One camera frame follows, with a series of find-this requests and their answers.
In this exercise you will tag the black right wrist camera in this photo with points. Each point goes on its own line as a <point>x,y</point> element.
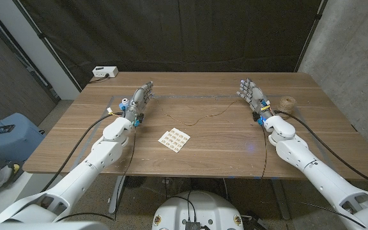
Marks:
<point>256,116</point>

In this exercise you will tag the white sticker sheet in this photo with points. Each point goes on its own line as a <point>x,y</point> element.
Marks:
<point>174,140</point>

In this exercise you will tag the brown twine spool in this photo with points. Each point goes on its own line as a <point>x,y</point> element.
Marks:
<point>288,103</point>

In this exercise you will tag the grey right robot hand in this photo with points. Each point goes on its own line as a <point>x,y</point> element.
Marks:
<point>256,96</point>

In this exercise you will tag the grey table leg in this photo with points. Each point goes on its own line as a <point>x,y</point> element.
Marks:
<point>115,195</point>
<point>280,199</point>

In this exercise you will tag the black backdrop pole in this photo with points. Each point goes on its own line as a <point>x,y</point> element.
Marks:
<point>45,40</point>
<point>311,33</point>

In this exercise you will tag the black backdrop curtain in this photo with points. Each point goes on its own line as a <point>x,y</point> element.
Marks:
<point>177,35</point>

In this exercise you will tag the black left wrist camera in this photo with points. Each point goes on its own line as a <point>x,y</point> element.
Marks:
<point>139,118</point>

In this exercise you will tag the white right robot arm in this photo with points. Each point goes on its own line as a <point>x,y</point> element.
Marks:
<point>302,153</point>

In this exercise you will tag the blue plastic bin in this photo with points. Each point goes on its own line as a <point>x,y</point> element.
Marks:
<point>11,143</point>

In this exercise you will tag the black round object under table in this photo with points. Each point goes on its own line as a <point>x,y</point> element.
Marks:
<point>135,181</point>

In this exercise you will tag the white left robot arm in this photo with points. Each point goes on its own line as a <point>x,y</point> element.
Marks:
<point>104,153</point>

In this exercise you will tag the brown twine strand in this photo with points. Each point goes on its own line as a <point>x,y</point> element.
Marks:
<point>197,122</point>

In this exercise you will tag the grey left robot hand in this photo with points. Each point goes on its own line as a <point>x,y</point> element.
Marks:
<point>136,107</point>

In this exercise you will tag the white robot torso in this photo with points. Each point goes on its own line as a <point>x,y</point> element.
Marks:
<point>203,207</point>

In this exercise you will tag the white power box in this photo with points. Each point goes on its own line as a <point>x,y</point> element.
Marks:
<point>104,71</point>

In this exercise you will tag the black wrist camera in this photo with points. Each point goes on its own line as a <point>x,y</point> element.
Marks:
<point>139,118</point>
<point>256,116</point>

